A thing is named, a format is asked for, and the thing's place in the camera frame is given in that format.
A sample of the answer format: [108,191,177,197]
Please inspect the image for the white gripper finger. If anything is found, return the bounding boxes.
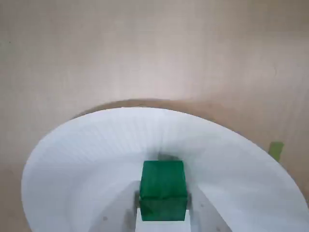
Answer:
[135,208,192,232]

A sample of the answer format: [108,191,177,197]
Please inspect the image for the green cube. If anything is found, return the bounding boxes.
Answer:
[139,159,189,222]

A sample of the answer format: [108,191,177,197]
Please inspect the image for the green tape strip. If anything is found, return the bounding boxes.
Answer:
[268,141,285,163]

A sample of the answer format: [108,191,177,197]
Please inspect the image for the white paper plate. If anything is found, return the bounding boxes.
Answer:
[21,106,309,232]

